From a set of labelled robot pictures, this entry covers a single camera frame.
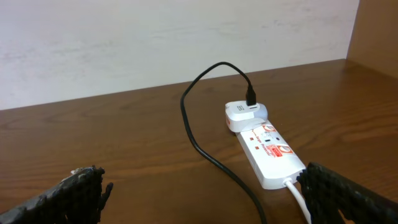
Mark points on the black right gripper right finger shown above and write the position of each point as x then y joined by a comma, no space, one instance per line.
332,198

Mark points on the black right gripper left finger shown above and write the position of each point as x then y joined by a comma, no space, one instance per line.
77,199

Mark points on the white USB charger adapter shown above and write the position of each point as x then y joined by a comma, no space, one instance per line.
240,117

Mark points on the white power strip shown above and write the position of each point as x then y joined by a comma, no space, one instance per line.
272,159

